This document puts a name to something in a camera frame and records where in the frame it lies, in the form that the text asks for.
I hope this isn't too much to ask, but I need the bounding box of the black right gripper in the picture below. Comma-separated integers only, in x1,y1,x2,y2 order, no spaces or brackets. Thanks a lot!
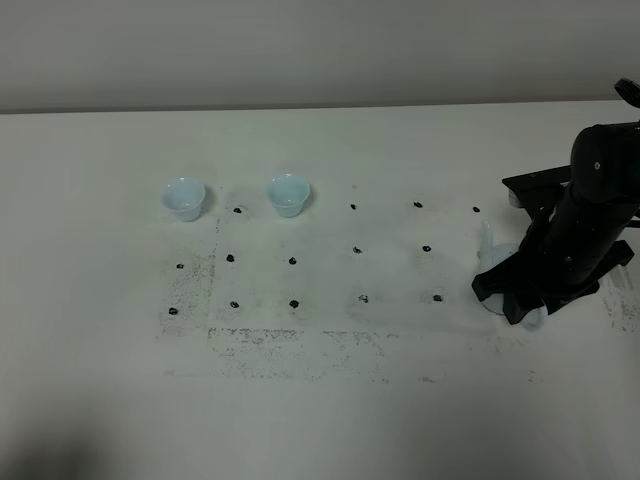
471,167,632,325

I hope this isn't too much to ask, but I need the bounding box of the light blue porcelain teapot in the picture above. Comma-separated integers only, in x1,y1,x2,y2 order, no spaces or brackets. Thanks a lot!
478,220,548,332

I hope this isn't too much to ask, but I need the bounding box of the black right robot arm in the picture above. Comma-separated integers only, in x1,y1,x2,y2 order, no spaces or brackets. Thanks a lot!
472,122,639,326

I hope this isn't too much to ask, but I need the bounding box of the right blue porcelain teacup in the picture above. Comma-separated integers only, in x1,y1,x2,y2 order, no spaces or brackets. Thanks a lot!
266,173,311,218

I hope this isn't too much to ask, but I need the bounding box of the blue porcelain teacup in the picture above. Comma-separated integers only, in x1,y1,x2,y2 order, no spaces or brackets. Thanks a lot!
266,173,311,218
161,177,206,222

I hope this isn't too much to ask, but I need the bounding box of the left blue porcelain teacup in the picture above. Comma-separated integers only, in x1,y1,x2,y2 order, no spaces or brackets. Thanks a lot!
161,177,206,222

